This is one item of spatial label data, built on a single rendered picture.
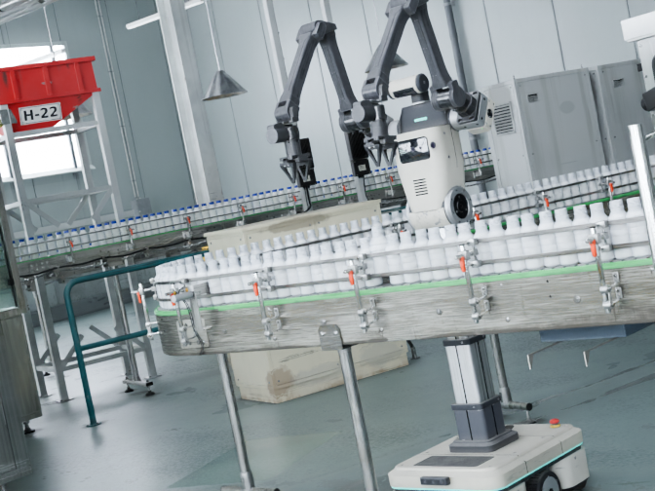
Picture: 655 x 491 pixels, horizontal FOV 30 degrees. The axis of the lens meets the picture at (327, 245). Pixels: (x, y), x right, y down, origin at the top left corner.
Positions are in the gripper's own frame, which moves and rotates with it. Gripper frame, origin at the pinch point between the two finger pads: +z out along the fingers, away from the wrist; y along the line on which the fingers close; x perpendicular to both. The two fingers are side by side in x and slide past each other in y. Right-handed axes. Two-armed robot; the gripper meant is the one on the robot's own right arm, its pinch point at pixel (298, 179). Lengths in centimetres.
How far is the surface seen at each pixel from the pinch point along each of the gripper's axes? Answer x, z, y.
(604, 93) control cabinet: -200, -23, -602
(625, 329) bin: 116, 64, -7
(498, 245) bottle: 93, 31, 18
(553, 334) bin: 90, 64, -7
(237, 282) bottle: -23.7, 32.4, 17.7
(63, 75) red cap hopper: -536, -124, -314
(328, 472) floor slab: -101, 140, -90
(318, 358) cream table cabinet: -260, 119, -264
